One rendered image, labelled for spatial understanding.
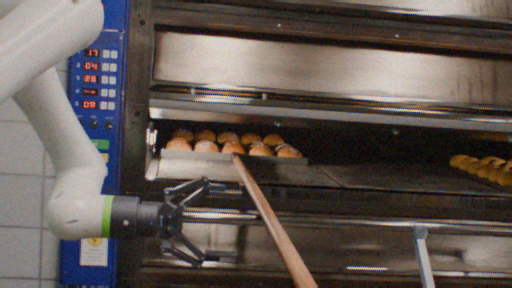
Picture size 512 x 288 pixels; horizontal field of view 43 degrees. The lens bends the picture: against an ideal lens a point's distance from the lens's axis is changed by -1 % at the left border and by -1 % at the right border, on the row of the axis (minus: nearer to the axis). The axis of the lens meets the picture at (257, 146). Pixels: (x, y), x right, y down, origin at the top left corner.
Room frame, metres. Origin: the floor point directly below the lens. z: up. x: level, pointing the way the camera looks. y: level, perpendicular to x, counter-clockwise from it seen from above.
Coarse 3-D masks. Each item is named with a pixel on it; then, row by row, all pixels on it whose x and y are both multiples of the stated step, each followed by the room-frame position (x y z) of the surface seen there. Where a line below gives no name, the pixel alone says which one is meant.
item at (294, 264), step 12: (240, 168) 2.04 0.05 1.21; (252, 180) 1.81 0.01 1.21; (252, 192) 1.67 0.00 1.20; (264, 204) 1.50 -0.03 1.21; (264, 216) 1.41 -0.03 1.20; (276, 228) 1.28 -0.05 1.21; (276, 240) 1.22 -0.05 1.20; (288, 240) 1.20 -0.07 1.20; (288, 252) 1.12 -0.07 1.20; (288, 264) 1.07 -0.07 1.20; (300, 264) 1.04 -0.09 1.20; (300, 276) 0.99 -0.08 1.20
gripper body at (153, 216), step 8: (144, 208) 1.33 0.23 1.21; (152, 208) 1.33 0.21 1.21; (160, 208) 1.35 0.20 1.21; (168, 208) 1.35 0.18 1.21; (144, 216) 1.32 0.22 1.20; (152, 216) 1.32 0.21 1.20; (160, 216) 1.35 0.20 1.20; (176, 216) 1.35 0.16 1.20; (144, 224) 1.32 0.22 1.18; (152, 224) 1.32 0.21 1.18; (160, 224) 1.35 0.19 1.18; (168, 224) 1.35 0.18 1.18; (176, 224) 1.35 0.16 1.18; (144, 232) 1.32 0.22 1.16; (152, 232) 1.33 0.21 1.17; (160, 232) 1.35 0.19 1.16; (168, 232) 1.35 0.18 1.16
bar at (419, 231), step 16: (224, 224) 1.52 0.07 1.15; (240, 224) 1.52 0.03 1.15; (256, 224) 1.52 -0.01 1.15; (288, 224) 1.53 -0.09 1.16; (304, 224) 1.54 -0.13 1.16; (320, 224) 1.54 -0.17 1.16; (336, 224) 1.55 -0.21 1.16; (352, 224) 1.55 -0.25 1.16; (368, 224) 1.56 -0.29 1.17; (384, 224) 1.56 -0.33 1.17; (400, 224) 1.57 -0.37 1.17; (416, 224) 1.57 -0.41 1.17; (432, 224) 1.58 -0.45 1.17; (448, 224) 1.59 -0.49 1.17; (464, 224) 1.60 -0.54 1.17; (416, 240) 1.57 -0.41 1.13; (416, 256) 1.55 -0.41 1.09
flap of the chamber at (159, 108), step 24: (216, 120) 1.89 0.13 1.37; (240, 120) 1.87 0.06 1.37; (264, 120) 1.84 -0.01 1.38; (288, 120) 1.82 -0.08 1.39; (312, 120) 1.80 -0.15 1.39; (336, 120) 1.78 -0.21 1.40; (360, 120) 1.78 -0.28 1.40; (384, 120) 1.79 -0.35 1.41; (408, 120) 1.80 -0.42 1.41; (432, 120) 1.81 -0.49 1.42; (456, 120) 1.82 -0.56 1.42
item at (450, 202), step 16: (160, 192) 1.86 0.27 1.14; (192, 192) 1.87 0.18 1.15; (208, 192) 1.88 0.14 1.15; (272, 192) 1.90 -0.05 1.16; (288, 192) 1.91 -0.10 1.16; (304, 192) 1.92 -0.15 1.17; (320, 192) 1.92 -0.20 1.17; (336, 192) 1.93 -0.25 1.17; (352, 192) 1.94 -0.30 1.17; (368, 192) 1.94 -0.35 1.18; (384, 192) 1.95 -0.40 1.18; (400, 192) 1.97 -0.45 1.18; (416, 192) 1.99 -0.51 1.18; (432, 192) 2.01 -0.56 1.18; (464, 208) 1.98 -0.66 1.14; (480, 208) 1.99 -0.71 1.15; (496, 208) 1.99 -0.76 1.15
